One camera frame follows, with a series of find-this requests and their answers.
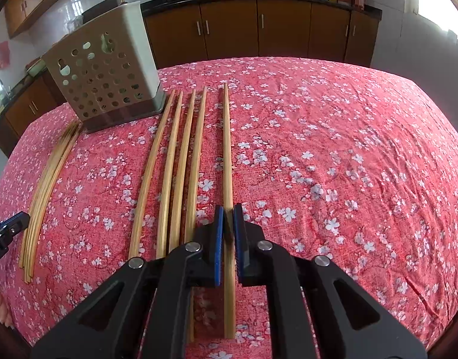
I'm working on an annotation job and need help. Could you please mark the thin bamboo chopstick one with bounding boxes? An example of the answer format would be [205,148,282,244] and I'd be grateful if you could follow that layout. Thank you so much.
[25,122,83,284]

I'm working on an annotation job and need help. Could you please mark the brown lower kitchen cabinets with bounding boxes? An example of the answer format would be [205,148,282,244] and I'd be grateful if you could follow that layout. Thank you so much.
[0,0,383,155]

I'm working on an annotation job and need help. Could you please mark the thin bamboo chopstick four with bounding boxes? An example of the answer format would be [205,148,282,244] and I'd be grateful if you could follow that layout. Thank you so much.
[19,121,78,268]

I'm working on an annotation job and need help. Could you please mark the thin bamboo chopstick three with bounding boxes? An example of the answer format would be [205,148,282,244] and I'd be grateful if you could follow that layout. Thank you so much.
[20,119,77,274]

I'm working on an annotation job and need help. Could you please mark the bamboo chopstick fifth row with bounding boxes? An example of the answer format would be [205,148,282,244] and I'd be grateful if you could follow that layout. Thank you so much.
[128,90,175,259]

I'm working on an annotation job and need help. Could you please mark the thin bamboo chopstick two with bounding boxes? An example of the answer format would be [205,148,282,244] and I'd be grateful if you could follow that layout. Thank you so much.
[23,121,80,281]

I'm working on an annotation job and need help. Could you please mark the red floral tablecloth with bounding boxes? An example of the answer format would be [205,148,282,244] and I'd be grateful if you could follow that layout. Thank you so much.
[0,57,458,346]

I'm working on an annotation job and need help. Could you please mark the green basin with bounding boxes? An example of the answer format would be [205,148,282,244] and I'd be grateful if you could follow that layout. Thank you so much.
[26,57,46,77]

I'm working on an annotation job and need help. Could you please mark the bamboo chopstick second row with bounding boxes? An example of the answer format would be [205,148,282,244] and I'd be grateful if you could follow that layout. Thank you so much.
[183,86,209,343]

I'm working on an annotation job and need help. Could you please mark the red plastic bag hanging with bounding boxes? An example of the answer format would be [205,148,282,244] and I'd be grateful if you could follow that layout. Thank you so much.
[0,41,10,70]

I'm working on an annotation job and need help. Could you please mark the bamboo chopstick third row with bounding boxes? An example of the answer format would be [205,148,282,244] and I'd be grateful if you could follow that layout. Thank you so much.
[169,90,196,251]

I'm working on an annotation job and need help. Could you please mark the perforated beige utensil holder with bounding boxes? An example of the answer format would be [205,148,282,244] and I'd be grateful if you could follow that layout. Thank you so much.
[42,2,165,133]

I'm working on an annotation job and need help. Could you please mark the dark cutting board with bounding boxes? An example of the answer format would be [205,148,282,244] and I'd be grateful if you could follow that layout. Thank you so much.
[82,0,121,24]

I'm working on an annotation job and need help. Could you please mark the window right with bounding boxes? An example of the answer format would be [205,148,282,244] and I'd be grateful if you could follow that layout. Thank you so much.
[416,0,458,40]

